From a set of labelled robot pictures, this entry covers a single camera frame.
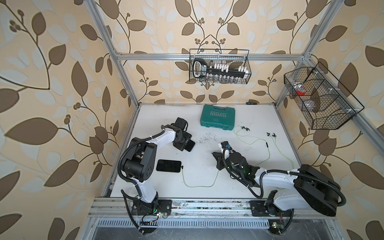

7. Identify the blue-edged black smartphone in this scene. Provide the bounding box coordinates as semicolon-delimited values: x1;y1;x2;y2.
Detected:
185;140;196;152

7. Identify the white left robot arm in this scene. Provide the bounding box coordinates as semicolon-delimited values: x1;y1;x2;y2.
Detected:
117;118;195;216

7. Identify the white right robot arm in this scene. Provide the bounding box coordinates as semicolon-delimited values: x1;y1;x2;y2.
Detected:
212;147;347;217

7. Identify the green plastic tool case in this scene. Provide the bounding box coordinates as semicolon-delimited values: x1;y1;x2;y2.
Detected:
200;105;236;131

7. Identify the socket wrench set in basket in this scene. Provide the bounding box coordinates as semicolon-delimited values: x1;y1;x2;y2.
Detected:
190;58;252;79

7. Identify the red item in right basket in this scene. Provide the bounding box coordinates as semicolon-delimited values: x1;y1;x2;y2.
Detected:
293;84;307;96

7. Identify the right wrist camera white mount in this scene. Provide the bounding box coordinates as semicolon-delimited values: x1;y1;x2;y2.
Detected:
219;141;233;160

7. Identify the black wire basket back wall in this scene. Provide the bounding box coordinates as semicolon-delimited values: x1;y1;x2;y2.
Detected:
189;48;252;85

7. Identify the black wire basket wall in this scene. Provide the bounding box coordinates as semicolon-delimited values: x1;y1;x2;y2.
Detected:
189;48;252;85
284;62;365;130

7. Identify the aluminium frame crossbar back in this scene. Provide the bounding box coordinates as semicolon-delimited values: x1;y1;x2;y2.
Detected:
115;52;305;62

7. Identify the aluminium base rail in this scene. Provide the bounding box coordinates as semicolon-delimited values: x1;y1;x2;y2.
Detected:
88;198;330;230

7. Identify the black wire basket right wall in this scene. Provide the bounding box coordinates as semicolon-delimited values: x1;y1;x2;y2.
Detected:
284;62;365;130

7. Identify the aluminium frame post right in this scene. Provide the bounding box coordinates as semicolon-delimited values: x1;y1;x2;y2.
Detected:
274;0;344;109

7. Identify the aluminium frame post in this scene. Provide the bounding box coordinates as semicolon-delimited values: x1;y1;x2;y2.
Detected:
85;0;140;109
274;0;344;109

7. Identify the aluminium frame post left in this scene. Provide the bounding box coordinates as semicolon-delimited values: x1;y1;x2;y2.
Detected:
85;0;140;109

